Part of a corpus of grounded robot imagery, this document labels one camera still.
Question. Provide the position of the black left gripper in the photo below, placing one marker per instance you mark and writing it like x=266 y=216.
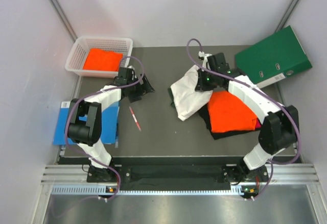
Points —
x=142 y=89

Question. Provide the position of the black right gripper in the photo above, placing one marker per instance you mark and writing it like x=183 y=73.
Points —
x=202 y=86

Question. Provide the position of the orange t shirt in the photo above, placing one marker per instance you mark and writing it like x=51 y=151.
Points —
x=230 y=111

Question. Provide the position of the black t shirt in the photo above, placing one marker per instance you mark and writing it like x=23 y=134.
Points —
x=222 y=134

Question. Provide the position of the white and green t shirt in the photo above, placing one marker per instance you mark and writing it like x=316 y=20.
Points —
x=186 y=100

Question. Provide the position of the magenta t shirt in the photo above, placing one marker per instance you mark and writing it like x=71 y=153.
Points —
x=258 y=124

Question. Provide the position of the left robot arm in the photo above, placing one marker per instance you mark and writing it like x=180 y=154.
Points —
x=84 y=122

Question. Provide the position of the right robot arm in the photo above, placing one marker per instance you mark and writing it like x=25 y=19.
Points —
x=238 y=105

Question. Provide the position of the red and white pen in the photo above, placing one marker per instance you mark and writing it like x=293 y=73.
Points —
x=135 y=119

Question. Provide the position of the orange cloth in basket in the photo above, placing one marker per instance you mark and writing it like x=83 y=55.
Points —
x=100 y=60

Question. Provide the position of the green lever arch binder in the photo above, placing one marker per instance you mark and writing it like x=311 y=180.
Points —
x=274 y=58

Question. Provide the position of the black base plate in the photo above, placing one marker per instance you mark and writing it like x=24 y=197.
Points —
x=173 y=178

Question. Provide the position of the aluminium mounting rail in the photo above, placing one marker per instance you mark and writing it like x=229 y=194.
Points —
x=72 y=179

